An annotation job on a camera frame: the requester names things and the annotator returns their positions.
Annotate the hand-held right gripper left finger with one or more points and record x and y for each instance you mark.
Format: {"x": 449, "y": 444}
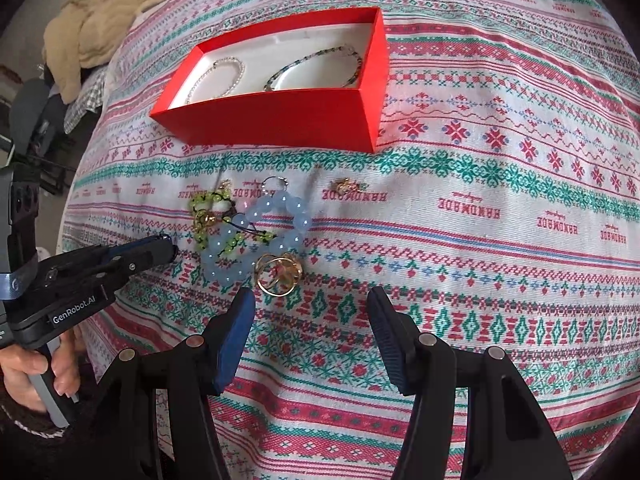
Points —
{"x": 235, "y": 340}

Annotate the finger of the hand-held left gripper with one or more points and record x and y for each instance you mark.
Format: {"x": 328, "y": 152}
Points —
{"x": 145, "y": 246}
{"x": 150, "y": 260}

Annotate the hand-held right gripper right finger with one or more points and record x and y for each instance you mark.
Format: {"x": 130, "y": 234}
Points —
{"x": 387, "y": 332}

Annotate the gold interlocked rings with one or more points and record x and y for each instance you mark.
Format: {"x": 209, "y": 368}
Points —
{"x": 270, "y": 280}

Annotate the small gold earring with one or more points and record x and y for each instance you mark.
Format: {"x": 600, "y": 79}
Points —
{"x": 274, "y": 180}
{"x": 344, "y": 186}

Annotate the red cardboard box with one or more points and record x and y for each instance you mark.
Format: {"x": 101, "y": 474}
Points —
{"x": 300, "y": 115}

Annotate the person's left forearm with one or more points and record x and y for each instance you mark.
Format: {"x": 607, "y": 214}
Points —
{"x": 45, "y": 450}

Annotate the person's left hand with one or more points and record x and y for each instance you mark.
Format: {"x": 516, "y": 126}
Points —
{"x": 65, "y": 365}

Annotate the patterned woven tablecloth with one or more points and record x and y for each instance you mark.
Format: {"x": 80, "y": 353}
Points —
{"x": 450, "y": 260}

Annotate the checkered cloth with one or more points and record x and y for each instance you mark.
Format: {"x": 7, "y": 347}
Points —
{"x": 87, "y": 100}

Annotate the dark chair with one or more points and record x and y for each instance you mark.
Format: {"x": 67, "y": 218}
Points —
{"x": 42, "y": 125}

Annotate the beige blanket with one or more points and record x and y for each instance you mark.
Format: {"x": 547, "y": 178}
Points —
{"x": 100, "y": 15}

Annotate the black bead jewellery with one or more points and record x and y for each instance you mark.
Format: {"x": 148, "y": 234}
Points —
{"x": 357, "y": 67}

